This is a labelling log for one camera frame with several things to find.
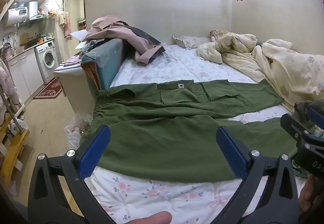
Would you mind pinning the floral pillow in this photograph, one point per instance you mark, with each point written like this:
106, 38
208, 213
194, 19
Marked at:
191, 40

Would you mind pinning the pale pink garment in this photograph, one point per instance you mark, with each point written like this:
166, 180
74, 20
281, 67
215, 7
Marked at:
7, 87

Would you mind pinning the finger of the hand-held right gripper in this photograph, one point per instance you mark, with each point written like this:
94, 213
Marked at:
295, 126
316, 116

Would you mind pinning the white kitchen cabinet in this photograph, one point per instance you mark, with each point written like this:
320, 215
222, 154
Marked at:
25, 74

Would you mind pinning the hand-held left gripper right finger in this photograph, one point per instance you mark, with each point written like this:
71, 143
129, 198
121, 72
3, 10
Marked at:
231, 154

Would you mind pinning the dark grey garment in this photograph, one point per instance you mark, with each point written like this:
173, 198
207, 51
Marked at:
141, 34

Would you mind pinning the pink coat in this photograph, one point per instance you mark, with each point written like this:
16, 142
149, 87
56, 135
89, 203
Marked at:
111, 29

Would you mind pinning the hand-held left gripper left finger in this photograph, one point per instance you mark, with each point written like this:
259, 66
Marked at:
94, 154

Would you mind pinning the yellow wooden rack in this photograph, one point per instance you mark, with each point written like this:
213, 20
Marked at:
12, 148

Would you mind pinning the white water heater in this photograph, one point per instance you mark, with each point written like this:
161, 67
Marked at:
15, 16

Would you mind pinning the white table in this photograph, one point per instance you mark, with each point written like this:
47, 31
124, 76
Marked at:
73, 79

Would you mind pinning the white washing machine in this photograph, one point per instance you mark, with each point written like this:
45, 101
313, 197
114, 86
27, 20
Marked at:
46, 59

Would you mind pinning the hanging pink towel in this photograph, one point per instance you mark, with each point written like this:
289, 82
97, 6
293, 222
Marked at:
65, 22

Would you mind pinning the white plastic bag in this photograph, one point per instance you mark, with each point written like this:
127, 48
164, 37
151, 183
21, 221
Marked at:
73, 138

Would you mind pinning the dark patterned cloth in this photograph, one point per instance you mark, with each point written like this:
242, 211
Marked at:
301, 110

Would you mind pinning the white papers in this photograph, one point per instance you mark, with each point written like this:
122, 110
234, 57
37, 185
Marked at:
78, 36

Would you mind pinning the person's right hand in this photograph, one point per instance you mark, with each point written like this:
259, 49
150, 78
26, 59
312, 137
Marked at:
307, 193

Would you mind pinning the green pants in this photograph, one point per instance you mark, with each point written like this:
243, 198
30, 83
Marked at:
164, 138

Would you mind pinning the brown patterned pillow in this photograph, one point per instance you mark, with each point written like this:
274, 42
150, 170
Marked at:
219, 32

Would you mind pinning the range hood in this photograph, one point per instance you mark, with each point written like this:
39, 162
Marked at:
38, 17

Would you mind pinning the red patterned rug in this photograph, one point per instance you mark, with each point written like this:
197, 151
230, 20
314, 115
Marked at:
48, 89

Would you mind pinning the person's left hand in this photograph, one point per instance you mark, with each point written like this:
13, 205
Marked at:
151, 218

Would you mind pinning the floral white bed sheet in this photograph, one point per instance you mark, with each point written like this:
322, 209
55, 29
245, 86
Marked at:
177, 64

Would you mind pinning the cream quilt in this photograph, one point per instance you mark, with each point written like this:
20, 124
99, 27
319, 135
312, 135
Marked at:
283, 67

